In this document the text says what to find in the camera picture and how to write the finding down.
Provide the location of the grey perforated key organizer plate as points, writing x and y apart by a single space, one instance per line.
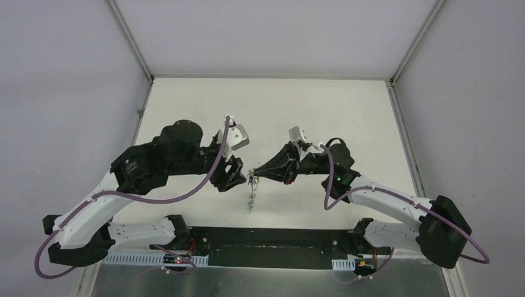
253 188

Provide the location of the right white cable duct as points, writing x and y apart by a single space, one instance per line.
343 264

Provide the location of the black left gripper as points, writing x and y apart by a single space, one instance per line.
223 172

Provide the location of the white cable duct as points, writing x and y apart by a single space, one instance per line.
343 264
144 259

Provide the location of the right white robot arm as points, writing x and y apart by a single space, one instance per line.
434 227

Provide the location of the left white cable duct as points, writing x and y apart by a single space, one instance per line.
144 259

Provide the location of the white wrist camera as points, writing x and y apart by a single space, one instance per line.
237 136
299 139

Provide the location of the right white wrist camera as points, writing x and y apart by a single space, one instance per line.
299 139

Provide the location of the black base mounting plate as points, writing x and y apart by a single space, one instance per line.
275 248

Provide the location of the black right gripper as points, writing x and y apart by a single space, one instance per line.
282 167

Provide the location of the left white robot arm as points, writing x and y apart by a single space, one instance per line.
87 234

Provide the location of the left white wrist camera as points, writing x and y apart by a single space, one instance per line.
237 136

